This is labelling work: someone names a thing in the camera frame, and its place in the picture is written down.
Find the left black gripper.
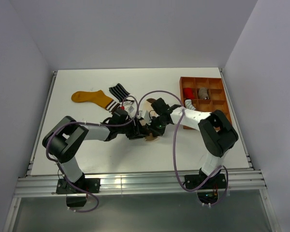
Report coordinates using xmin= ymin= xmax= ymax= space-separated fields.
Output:
xmin=117 ymin=116 xmax=148 ymax=140

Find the cream brown sock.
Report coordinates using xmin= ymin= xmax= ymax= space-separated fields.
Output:
xmin=140 ymin=98 xmax=159 ymax=143

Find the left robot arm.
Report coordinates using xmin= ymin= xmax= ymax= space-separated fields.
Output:
xmin=42 ymin=108 xmax=149 ymax=193

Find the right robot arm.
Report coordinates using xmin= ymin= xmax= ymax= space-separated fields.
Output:
xmin=147 ymin=98 xmax=239 ymax=189

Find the red rolled sock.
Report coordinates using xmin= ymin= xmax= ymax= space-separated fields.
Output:
xmin=183 ymin=87 xmax=195 ymax=100

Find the mustard yellow sock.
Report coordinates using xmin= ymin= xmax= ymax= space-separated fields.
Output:
xmin=71 ymin=90 xmax=123 ymax=113

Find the grey rolled sock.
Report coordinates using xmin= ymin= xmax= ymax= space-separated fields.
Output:
xmin=198 ymin=87 xmax=210 ymax=100

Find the wooden compartment tray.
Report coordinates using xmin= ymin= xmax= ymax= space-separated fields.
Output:
xmin=179 ymin=76 xmax=232 ymax=121

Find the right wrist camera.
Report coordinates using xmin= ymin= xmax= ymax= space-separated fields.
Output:
xmin=136 ymin=110 xmax=152 ymax=124

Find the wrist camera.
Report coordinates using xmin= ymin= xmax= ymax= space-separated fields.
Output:
xmin=123 ymin=101 xmax=137 ymax=116
xmin=136 ymin=110 xmax=152 ymax=124

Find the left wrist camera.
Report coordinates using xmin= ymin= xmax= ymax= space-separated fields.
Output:
xmin=123 ymin=101 xmax=137 ymax=116

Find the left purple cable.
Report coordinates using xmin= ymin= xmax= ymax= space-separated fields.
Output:
xmin=45 ymin=95 xmax=139 ymax=213

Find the purple cable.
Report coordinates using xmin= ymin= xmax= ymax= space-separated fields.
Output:
xmin=136 ymin=90 xmax=230 ymax=206
xmin=45 ymin=95 xmax=139 ymax=213

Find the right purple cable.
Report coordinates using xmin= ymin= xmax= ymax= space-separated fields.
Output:
xmin=136 ymin=90 xmax=230 ymax=206

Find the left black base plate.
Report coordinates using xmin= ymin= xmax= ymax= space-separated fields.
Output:
xmin=56 ymin=178 xmax=100 ymax=194

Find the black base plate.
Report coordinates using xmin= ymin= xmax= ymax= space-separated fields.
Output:
xmin=56 ymin=178 xmax=100 ymax=194
xmin=184 ymin=172 xmax=227 ymax=190

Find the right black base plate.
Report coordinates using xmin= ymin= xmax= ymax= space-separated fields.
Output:
xmin=184 ymin=172 xmax=227 ymax=190

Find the aluminium frame rail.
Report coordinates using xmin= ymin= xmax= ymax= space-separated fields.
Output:
xmin=14 ymin=169 xmax=267 ymax=198

